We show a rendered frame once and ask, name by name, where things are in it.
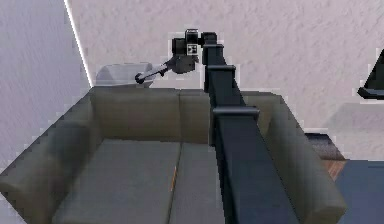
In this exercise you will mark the black television set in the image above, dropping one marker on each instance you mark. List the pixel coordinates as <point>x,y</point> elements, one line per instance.
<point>375,81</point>

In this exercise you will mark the grey-green sofa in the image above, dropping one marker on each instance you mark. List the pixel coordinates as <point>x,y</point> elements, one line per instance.
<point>133,173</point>

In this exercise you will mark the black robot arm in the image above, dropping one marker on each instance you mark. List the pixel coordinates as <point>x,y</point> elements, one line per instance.
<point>243,156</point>

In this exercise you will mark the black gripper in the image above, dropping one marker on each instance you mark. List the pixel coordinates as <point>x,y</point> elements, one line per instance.
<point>181,61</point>

